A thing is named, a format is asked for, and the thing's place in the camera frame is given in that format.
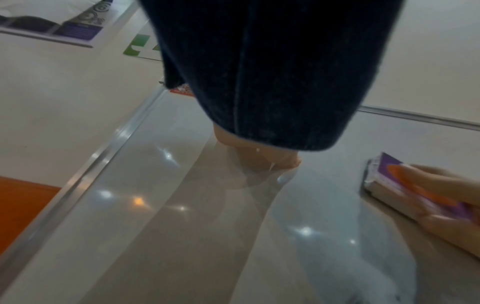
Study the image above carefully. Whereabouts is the person's left forearm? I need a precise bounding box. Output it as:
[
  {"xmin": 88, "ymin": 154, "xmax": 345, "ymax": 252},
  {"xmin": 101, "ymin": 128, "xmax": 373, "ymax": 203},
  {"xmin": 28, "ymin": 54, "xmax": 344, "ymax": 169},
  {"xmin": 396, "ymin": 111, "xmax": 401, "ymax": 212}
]
[{"xmin": 138, "ymin": 0, "xmax": 404, "ymax": 153}]

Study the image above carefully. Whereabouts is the green and white sticker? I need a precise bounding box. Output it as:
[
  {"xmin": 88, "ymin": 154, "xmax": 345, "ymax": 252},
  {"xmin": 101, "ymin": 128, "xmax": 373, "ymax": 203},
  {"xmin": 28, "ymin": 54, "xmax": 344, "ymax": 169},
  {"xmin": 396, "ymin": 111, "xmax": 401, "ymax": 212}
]
[{"xmin": 122, "ymin": 33, "xmax": 163, "ymax": 62}]

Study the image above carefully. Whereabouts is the orange panel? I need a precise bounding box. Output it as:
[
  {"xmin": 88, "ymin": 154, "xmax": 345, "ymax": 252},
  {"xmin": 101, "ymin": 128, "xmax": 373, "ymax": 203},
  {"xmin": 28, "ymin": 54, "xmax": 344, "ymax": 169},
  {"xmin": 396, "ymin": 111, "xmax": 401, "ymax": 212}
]
[{"xmin": 0, "ymin": 175, "xmax": 62, "ymax": 255}]

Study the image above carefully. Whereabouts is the silver metal frame rail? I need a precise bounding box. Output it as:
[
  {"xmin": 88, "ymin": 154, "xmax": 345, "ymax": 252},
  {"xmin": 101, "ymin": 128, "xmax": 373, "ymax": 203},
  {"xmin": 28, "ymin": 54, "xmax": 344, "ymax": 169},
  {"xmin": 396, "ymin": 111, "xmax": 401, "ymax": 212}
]
[
  {"xmin": 357, "ymin": 105, "xmax": 480, "ymax": 132},
  {"xmin": 0, "ymin": 88, "xmax": 168, "ymax": 269}
]

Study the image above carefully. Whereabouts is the red sticker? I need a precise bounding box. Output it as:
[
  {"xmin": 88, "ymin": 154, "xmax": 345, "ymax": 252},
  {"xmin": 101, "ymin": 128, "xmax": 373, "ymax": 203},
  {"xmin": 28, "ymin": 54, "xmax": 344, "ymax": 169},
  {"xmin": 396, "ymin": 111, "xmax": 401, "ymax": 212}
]
[{"xmin": 169, "ymin": 84, "xmax": 196, "ymax": 98}]

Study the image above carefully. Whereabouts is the purple and orange box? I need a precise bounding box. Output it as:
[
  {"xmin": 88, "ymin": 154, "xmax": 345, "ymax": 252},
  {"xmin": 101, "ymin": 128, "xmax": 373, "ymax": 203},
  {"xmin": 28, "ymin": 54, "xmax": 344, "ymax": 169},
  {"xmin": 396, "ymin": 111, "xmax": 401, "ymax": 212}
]
[{"xmin": 360, "ymin": 151, "xmax": 474, "ymax": 227}]

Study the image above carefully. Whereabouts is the person's right hand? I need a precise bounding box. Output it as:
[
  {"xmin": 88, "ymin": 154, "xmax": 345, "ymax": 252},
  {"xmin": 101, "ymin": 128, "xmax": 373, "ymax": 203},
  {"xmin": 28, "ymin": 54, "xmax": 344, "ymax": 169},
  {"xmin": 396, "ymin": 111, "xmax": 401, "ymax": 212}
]
[{"xmin": 402, "ymin": 164, "xmax": 480, "ymax": 259}]

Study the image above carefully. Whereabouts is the glass cabinet lid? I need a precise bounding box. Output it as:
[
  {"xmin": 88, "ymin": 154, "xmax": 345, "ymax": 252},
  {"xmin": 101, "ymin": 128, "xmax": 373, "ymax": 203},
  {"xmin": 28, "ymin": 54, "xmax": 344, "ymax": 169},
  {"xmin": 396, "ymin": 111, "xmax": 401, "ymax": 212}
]
[{"xmin": 0, "ymin": 94, "xmax": 480, "ymax": 304}]

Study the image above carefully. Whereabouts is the poster with purple panel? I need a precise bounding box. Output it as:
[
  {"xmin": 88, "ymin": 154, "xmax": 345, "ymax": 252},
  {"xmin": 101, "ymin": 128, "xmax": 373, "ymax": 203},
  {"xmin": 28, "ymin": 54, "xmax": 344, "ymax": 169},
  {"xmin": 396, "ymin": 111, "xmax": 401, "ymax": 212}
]
[{"xmin": 0, "ymin": 0, "xmax": 132, "ymax": 49}]

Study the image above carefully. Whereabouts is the person's left hand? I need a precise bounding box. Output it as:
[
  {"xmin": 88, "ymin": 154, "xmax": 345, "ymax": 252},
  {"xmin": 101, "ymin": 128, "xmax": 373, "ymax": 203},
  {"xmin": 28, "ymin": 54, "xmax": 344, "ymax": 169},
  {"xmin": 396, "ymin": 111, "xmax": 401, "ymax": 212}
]
[{"xmin": 213, "ymin": 122, "xmax": 303, "ymax": 178}]

